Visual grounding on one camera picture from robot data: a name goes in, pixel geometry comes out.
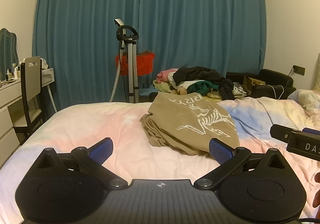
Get tan printed t-shirt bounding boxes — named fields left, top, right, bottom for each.
left=140, top=92, right=240, bottom=156

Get pile of mixed clothes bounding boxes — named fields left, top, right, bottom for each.
left=153, top=66, right=247, bottom=101

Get person's right hand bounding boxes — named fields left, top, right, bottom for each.
left=312, top=173, right=320, bottom=208

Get pastel pillow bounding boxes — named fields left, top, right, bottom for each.
left=288, top=89, right=320, bottom=111

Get black sofa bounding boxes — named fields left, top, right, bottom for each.
left=226, top=69, right=296, bottom=99

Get brown paper bag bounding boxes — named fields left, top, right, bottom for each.
left=242, top=76, right=266, bottom=95

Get white black chair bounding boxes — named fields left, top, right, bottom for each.
left=11, top=56, right=43, bottom=142

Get white dressing table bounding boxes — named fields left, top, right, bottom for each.
left=1, top=79, right=46, bottom=165

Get red cloth on stand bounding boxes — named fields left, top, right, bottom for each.
left=120, top=51, right=155, bottom=76

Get silver garment steamer stand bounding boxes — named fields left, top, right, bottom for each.
left=109, top=18, right=139, bottom=103

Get vanity mirror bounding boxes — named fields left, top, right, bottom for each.
left=0, top=28, right=19, bottom=81

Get teal blue curtain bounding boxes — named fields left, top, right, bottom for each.
left=33, top=0, right=266, bottom=109

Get white charging cable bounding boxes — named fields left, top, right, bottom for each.
left=267, top=84, right=285, bottom=100

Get black wall socket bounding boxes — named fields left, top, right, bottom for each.
left=292, top=65, right=305, bottom=76

